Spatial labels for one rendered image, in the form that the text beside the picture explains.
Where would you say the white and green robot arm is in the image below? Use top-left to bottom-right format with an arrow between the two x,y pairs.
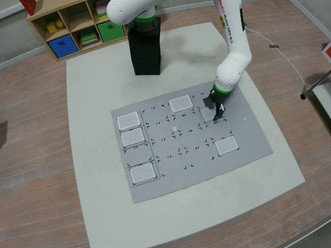
107,0 -> 252,99

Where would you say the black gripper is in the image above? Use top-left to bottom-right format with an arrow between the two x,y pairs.
209,89 -> 226,121

